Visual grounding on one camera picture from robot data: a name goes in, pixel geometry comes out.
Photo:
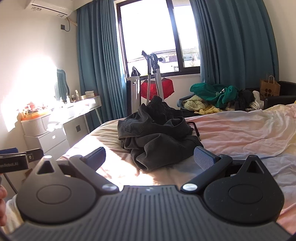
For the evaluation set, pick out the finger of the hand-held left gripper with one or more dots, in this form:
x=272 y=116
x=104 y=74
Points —
x=34 y=154

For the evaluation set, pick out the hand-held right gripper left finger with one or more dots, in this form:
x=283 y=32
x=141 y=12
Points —
x=92 y=158

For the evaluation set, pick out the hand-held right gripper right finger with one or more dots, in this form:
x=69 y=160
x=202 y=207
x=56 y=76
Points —
x=203 y=160

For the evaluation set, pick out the dark grey jeans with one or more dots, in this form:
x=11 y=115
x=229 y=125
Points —
x=157 y=148

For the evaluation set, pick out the black knitted garment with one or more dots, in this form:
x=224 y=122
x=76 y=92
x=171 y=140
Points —
x=161 y=109

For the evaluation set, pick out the person's left hand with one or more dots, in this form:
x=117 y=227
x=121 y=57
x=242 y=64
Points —
x=2 y=206

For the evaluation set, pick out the white drawer cabinet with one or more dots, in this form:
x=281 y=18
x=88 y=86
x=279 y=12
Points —
x=50 y=141

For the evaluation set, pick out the white ribbed container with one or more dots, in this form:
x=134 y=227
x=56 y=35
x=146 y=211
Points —
x=34 y=127

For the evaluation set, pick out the white dressing table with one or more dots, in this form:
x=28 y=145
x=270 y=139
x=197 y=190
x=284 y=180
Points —
x=74 y=129

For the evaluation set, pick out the row of cosmetic bottles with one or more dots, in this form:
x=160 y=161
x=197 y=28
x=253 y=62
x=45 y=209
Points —
x=32 y=110

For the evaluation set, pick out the pastel bed duvet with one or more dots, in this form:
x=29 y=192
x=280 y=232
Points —
x=242 y=134

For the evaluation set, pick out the yellow cloth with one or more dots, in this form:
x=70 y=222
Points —
x=209 y=110

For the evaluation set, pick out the pale yellow knit blanket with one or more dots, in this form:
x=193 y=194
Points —
x=194 y=102

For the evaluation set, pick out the small white box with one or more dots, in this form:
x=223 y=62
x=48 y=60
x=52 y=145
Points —
x=89 y=95

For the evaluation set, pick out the green garment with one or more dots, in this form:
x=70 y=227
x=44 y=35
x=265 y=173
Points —
x=208 y=91

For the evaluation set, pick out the white tower appliance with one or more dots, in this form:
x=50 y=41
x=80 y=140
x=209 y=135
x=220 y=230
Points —
x=134 y=92

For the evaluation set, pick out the red cloth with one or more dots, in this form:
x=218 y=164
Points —
x=146 y=89

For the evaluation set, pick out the grey garment steamer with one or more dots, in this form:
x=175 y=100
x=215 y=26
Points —
x=157 y=76

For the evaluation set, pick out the dark cloth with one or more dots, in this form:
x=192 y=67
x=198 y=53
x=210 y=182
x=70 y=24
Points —
x=135 y=71

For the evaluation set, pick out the brown paper bag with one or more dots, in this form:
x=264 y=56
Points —
x=269 y=89

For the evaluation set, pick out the teal curtain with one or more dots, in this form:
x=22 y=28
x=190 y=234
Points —
x=99 y=58
x=231 y=41

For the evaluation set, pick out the black framed window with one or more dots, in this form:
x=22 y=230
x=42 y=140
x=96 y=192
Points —
x=148 y=34

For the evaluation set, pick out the white air conditioner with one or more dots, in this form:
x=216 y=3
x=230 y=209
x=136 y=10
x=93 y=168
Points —
x=50 y=5

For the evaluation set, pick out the teal wavy frame mirror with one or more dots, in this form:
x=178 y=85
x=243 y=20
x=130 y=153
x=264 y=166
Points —
x=61 y=83

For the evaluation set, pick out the black wall socket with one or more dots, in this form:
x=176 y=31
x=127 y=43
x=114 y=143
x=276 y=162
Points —
x=63 y=26

